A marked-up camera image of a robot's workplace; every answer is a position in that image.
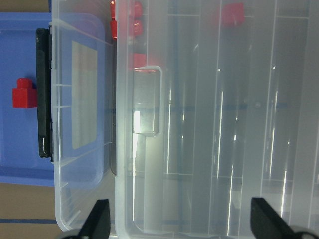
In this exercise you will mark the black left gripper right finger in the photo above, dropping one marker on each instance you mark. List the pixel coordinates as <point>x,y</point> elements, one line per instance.
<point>265,223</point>

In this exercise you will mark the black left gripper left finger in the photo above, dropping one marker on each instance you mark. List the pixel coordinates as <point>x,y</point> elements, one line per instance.
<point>98,223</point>

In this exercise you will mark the blue plastic tray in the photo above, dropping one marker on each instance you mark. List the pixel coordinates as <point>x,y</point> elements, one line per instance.
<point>19,159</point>

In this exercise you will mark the clear plastic box lid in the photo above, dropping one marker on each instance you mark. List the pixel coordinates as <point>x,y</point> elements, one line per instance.
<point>209,117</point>

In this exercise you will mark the black box latch handle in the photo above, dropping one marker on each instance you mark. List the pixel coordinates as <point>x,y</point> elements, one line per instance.
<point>43,52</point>

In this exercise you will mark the clear plastic storage box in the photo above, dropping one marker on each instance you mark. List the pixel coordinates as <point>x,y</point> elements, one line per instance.
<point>83,81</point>

